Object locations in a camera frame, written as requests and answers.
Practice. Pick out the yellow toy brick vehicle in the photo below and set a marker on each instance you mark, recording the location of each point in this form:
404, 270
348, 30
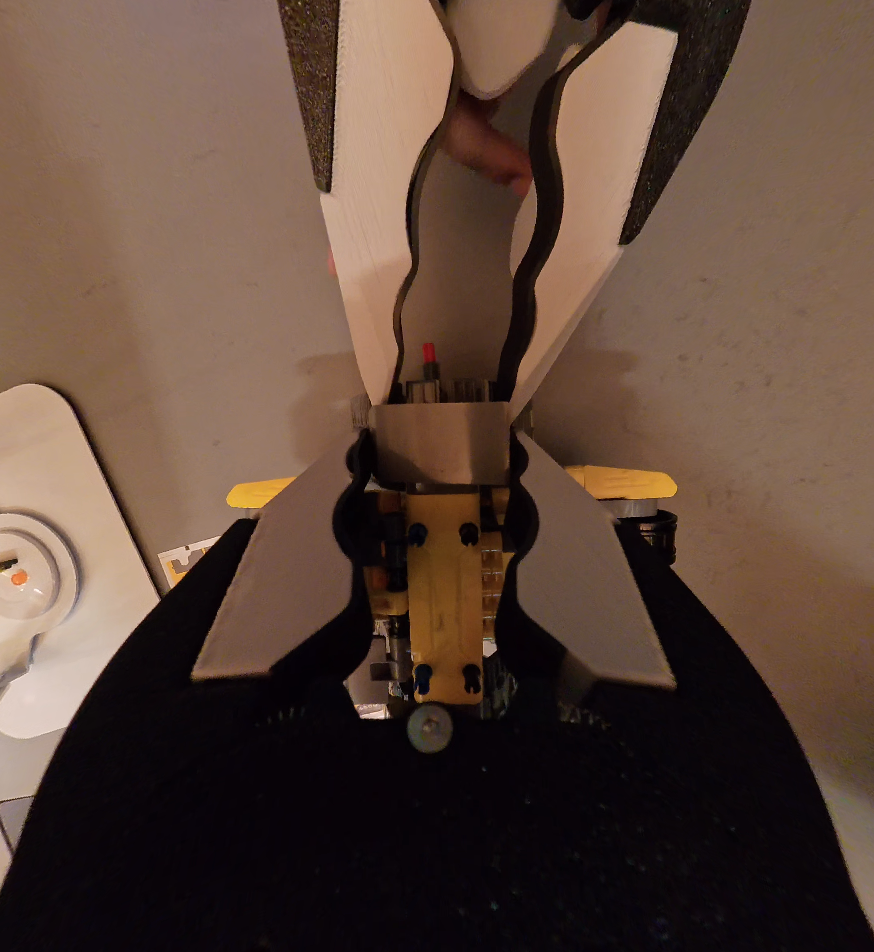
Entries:
444, 580

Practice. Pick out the white book stand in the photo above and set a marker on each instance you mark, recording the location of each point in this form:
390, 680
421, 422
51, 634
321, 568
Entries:
35, 461

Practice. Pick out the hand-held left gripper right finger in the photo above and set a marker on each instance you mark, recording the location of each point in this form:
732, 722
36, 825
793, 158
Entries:
586, 587

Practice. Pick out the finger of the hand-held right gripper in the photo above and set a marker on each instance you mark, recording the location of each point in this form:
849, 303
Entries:
601, 149
377, 149

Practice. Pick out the person's right hand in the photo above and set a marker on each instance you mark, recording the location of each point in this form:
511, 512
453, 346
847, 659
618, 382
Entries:
489, 141

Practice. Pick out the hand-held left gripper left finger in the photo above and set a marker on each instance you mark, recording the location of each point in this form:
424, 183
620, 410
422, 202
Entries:
288, 587

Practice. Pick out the yellow grey sticker sheet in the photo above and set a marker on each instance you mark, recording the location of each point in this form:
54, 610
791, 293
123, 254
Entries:
184, 561

